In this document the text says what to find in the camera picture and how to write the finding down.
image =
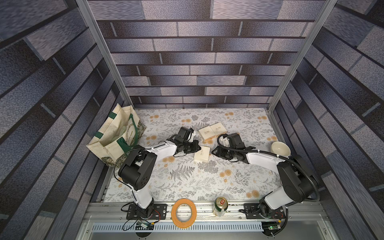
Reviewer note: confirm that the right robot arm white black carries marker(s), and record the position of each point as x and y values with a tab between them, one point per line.
298	182

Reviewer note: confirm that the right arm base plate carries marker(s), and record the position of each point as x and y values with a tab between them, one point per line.
253	211

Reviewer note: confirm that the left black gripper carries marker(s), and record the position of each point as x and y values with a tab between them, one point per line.
195	149

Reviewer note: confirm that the cream ceramic bowl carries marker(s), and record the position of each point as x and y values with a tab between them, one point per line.
281	149

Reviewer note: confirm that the cream jewelry box middle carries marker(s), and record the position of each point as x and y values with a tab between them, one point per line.
207	133

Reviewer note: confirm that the cream green tote bag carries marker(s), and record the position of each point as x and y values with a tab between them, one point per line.
119	134

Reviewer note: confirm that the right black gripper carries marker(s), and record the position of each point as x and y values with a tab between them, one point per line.
220	150

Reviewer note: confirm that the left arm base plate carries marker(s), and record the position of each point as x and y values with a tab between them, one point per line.
152	212

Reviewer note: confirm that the green drink can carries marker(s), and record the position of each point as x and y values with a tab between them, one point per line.
220	206

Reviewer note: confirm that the perforated metal cable tray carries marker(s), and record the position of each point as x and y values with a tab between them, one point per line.
199	227

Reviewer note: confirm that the orange tape roll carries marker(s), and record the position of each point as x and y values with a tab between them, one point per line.
183	213

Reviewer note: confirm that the cream drawer jewelry box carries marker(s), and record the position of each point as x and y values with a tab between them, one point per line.
203	154

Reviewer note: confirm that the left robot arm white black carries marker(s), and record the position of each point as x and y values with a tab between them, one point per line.
139	163

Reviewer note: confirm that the cream jewelry box right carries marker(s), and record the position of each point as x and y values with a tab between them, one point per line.
218	129

